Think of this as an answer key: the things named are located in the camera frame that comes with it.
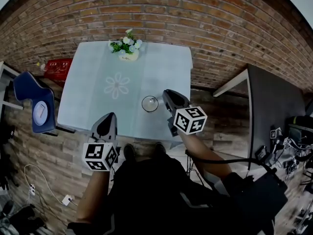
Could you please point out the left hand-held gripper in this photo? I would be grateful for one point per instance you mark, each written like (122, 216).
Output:
(104, 141)

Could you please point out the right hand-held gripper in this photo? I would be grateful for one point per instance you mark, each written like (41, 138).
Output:
(182, 111)

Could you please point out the silver spoon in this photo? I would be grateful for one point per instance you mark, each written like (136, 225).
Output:
(151, 101)

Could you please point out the clear glass cup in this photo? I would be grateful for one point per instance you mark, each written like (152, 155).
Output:
(146, 108)

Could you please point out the person's right forearm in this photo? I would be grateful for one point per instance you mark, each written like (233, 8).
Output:
(203, 153)

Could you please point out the person's left forearm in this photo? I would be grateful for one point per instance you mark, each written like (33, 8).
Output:
(94, 192)

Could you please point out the person's left shoe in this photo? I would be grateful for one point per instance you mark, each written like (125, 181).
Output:
(129, 151)

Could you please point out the person's shoe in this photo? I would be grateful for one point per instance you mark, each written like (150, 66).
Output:
(129, 151)
(160, 148)

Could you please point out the light blue flower-print tablecloth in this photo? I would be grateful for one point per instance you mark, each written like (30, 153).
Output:
(97, 101)

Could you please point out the person's right shoe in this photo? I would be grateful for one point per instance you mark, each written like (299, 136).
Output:
(160, 148)

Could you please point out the white power strip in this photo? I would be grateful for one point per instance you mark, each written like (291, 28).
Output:
(67, 200)

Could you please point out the white plate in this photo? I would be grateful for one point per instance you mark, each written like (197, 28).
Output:
(39, 113)

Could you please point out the person's black clothing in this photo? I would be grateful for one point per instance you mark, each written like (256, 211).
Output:
(151, 195)

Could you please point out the white pot of flowers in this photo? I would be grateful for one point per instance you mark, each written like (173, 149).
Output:
(127, 48)

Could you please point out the red cardboard box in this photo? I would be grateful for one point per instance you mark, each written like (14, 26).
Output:
(58, 68)

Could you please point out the white charger plug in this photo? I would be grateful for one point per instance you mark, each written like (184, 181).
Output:
(31, 190)

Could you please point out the grey desk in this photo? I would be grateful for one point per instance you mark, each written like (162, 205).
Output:
(274, 101)

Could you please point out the blue plastic chair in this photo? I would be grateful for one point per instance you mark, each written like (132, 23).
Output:
(27, 88)

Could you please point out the small yellow toy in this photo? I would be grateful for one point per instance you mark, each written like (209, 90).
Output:
(43, 67)

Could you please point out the spare hand-held gripper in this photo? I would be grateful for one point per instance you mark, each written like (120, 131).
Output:
(275, 133)

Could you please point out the black case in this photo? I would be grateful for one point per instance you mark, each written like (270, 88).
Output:
(259, 197)

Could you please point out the black and yellow bag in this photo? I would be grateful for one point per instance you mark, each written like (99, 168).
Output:
(300, 124)

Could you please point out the white side table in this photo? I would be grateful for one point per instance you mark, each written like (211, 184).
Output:
(5, 72)

